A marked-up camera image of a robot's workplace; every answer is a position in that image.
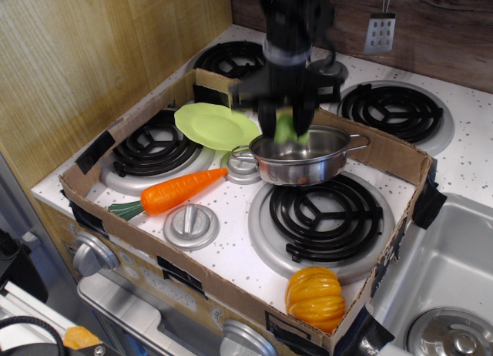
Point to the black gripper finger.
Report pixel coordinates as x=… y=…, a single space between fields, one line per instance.
x=267 y=116
x=303 y=114

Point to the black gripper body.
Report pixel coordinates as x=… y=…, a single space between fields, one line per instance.
x=280 y=84

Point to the green toy broccoli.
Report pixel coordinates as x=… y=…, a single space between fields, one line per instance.
x=285 y=132

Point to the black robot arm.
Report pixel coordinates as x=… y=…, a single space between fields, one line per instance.
x=295 y=47

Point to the small steel pan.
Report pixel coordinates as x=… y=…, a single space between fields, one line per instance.
x=318 y=157

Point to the rear silver stove knob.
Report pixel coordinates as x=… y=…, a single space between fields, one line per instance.
x=322 y=73

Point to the silver stove knob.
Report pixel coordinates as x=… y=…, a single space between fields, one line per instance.
x=322 y=73
x=191 y=227
x=241 y=167

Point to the rear left black burner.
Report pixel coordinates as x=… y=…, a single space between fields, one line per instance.
x=234 y=60

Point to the black burner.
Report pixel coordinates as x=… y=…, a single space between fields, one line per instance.
x=401 y=109
x=234 y=60
x=342 y=224
x=156 y=152

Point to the light green plastic plate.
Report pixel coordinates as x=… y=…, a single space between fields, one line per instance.
x=215 y=126

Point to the middle silver stove knob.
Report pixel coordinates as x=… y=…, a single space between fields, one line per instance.
x=241 y=167

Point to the rear right black burner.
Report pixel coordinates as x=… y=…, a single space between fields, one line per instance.
x=401 y=109

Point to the hanging slotted metal spatula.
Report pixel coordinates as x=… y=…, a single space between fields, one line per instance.
x=380 y=30

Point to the front right black burner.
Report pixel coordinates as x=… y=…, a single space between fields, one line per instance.
x=342 y=224

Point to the front left black burner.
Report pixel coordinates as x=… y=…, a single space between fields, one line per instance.
x=156 y=152

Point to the orange toy carrot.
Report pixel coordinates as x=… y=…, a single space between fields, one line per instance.
x=164 y=196

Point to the front silver stove knob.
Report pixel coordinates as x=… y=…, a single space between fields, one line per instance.
x=191 y=227

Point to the brown cardboard fence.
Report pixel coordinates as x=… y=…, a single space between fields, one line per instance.
x=228 y=273

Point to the orange toy pumpkin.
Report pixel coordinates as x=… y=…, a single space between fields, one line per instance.
x=314 y=296

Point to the grey toy sink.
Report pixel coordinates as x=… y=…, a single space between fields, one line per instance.
x=448 y=264

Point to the left silver oven knob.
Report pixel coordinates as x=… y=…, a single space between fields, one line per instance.
x=92 y=255

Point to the silver oven knob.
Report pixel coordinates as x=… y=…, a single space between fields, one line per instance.
x=92 y=255
x=240 y=339

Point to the right silver oven knob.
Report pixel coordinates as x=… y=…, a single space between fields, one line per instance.
x=240 y=339

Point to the silver sink drain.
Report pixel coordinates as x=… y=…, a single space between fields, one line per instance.
x=449 y=331

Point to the orange sponge piece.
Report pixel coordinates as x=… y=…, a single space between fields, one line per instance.
x=79 y=337

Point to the black device at left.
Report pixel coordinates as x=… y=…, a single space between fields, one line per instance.
x=18 y=268

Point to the silver oven door handle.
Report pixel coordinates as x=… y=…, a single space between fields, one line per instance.
x=135 y=321

